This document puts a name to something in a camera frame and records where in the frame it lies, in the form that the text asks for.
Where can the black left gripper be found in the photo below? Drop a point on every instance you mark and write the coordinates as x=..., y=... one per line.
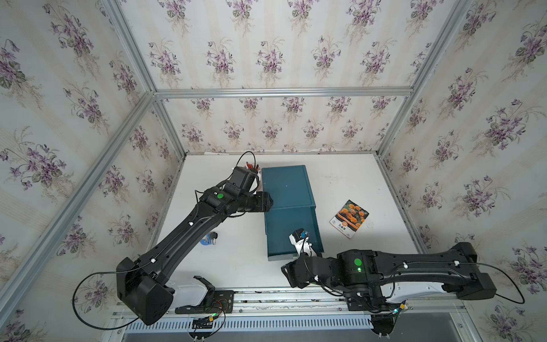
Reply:
x=263, y=201

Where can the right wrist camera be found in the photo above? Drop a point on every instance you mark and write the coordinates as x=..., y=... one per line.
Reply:
x=301, y=242

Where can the white vented strip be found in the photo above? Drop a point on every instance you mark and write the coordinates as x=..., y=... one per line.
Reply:
x=258, y=323

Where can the orange marigold seed bag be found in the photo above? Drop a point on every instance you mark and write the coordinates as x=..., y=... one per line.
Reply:
x=349, y=219

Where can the teal three-drawer cabinet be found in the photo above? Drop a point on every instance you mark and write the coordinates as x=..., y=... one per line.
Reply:
x=289, y=187

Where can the aluminium front rail frame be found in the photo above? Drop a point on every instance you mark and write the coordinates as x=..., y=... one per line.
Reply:
x=433, y=318

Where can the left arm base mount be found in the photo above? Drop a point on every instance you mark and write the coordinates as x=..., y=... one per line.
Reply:
x=199, y=296

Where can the blue stapler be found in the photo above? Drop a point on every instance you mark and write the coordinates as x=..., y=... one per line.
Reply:
x=209, y=239

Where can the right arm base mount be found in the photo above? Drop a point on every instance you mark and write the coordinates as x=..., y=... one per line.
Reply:
x=368, y=299

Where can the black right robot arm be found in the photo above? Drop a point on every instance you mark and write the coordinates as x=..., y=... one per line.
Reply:
x=379, y=281

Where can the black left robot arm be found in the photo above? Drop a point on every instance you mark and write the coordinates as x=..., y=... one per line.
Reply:
x=142, y=284

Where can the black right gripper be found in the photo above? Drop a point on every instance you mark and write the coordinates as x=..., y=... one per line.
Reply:
x=290, y=272

